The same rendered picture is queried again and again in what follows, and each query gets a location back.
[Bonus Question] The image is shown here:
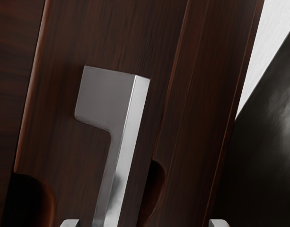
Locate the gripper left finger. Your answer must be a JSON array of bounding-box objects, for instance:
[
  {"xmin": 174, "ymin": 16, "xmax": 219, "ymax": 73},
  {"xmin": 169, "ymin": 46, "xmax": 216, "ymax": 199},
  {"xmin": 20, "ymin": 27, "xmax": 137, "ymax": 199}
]
[{"xmin": 60, "ymin": 219, "xmax": 80, "ymax": 227}]

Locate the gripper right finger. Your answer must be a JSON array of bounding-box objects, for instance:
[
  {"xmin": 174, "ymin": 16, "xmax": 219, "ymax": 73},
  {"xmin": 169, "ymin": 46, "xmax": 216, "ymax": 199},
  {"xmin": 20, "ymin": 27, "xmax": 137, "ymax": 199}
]
[{"xmin": 210, "ymin": 219, "xmax": 228, "ymax": 227}]

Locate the dark wooden drawer cabinet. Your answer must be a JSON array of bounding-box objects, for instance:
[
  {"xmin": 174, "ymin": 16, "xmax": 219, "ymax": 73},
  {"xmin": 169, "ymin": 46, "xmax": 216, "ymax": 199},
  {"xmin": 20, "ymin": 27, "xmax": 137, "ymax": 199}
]
[{"xmin": 0, "ymin": 0, "xmax": 264, "ymax": 227}]

